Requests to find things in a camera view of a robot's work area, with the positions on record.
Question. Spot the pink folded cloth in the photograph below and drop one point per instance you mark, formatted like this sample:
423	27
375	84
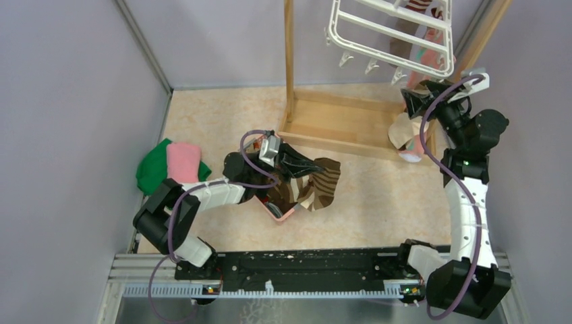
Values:
183	161

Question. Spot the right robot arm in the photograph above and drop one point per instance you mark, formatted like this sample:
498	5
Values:
469	282

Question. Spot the pink sock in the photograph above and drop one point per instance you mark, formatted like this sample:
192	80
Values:
413	152

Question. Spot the cream brown wide-striped sock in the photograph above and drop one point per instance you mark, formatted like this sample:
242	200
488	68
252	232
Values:
404	129

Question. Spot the tan brown striped sock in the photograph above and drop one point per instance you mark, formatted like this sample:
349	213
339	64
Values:
318	190

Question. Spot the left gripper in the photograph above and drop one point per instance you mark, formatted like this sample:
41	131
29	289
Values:
291	164

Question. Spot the green cloth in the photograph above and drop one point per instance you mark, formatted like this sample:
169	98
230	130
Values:
152	169

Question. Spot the wooden rack stand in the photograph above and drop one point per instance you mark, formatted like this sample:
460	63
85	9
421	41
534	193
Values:
359	126

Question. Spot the maroon striped sock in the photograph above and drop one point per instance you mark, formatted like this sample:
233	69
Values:
402	48

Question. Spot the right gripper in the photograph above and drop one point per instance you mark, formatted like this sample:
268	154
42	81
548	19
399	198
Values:
416	102

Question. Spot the striped socks in basket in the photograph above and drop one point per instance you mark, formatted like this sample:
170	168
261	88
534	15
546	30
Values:
302	186

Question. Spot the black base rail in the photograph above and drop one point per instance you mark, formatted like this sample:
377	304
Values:
369	273

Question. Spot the white clip hanger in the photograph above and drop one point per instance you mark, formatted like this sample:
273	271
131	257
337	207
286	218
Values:
435	32

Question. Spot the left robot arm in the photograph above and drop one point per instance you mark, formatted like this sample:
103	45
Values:
166	218

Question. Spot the pink plastic basket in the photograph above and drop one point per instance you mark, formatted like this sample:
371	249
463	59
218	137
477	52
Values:
279	201

